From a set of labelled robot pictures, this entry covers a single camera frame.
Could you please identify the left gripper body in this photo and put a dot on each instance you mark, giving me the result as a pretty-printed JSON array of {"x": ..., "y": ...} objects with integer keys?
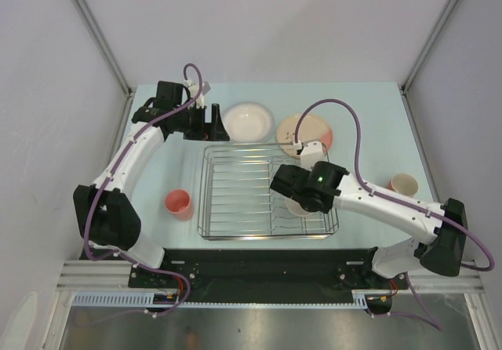
[{"x": 191, "y": 122}]

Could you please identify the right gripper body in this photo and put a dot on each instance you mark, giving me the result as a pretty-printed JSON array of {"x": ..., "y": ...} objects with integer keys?
[{"x": 304, "y": 205}]

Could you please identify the orange and white bowl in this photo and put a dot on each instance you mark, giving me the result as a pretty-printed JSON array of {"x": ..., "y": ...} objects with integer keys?
[{"x": 295, "y": 208}]

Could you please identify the white deep plate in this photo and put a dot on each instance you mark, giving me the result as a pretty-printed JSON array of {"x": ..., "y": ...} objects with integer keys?
[{"x": 248, "y": 122}]

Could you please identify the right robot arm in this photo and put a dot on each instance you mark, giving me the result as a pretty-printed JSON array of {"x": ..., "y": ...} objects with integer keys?
[{"x": 436, "y": 231}]

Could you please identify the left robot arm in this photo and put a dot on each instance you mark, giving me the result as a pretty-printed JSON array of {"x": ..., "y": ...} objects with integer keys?
[{"x": 104, "y": 210}]

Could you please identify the cream and pink plate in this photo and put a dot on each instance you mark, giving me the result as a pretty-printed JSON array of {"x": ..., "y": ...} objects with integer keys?
[{"x": 312, "y": 127}]

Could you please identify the pink plastic cup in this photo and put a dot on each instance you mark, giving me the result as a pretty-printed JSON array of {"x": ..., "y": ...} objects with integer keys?
[{"x": 179, "y": 204}]

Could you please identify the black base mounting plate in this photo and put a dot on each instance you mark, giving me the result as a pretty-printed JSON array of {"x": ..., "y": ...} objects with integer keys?
[{"x": 267, "y": 272}]

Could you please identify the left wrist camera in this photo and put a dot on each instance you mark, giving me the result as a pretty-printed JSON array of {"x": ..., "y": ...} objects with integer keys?
[{"x": 198, "y": 91}]

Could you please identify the metal wire dish rack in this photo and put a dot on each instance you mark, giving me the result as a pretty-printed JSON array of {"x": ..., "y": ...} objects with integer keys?
[{"x": 236, "y": 202}]

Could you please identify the orange mug with handle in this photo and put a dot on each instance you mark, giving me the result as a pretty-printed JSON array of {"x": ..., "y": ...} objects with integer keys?
[{"x": 403, "y": 184}]

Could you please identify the white cable duct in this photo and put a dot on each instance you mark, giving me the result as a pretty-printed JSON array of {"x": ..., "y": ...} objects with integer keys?
[{"x": 341, "y": 299}]

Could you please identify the aluminium frame rail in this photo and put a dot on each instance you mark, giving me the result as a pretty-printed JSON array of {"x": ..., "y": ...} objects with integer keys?
[{"x": 114, "y": 275}]

